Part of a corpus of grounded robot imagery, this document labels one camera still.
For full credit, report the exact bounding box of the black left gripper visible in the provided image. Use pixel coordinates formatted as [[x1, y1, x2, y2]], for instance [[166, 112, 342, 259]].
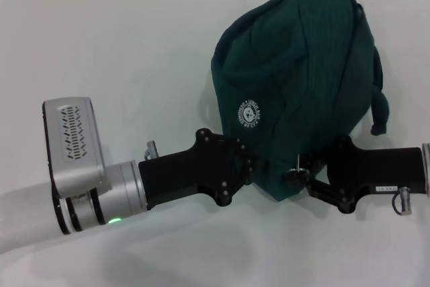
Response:
[[138, 128, 266, 212]]

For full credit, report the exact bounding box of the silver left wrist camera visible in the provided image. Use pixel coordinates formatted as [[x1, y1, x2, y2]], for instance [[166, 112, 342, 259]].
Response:
[[42, 97, 107, 200]]

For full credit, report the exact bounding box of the dark teal insulated lunch bag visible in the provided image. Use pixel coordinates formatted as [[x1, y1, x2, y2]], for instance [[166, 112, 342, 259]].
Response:
[[210, 0, 390, 202]]

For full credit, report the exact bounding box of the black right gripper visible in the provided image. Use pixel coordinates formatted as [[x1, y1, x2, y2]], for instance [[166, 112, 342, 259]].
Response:
[[285, 134, 427, 214]]

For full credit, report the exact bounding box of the white zipper pull ring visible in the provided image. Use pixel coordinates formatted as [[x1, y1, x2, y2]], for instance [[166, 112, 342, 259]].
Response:
[[288, 153, 308, 175]]

